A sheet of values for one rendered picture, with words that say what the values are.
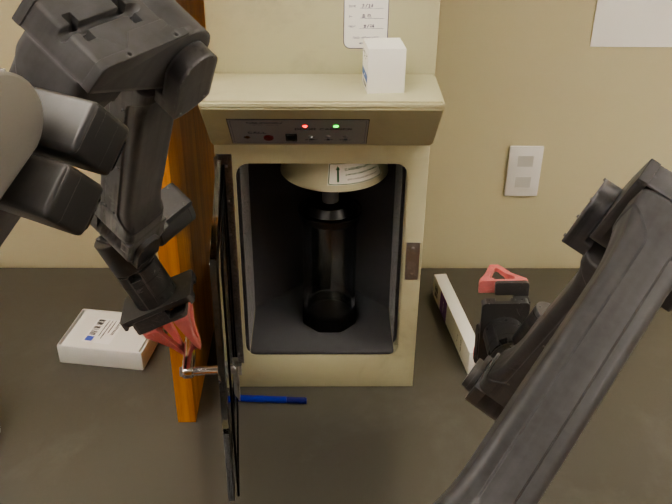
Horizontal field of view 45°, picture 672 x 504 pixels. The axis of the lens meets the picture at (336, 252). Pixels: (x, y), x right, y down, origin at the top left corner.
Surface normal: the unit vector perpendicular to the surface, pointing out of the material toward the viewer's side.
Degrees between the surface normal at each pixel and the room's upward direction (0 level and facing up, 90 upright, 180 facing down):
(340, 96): 0
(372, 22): 90
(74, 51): 74
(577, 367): 37
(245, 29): 90
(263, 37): 90
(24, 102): 90
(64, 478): 0
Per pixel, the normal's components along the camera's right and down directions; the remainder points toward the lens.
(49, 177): -0.34, -0.31
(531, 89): 0.01, 0.51
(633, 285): 0.04, -0.39
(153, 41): 0.47, -0.55
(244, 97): 0.01, -0.86
